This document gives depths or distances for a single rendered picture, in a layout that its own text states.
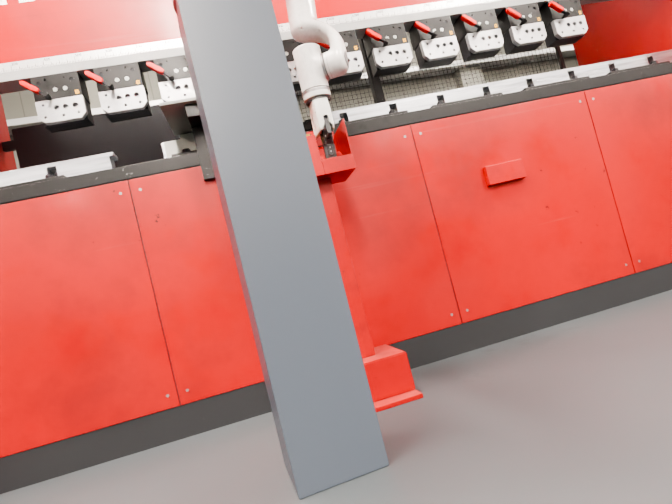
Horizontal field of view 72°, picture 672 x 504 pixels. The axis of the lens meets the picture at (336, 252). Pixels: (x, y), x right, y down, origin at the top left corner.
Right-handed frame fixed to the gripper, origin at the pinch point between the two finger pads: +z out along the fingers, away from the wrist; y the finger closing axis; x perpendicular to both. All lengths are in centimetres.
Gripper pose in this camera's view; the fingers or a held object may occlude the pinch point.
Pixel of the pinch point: (329, 151)
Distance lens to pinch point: 142.1
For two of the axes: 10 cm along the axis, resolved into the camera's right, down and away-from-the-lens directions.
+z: 2.3, 9.7, 0.4
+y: 1.9, -0.1, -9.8
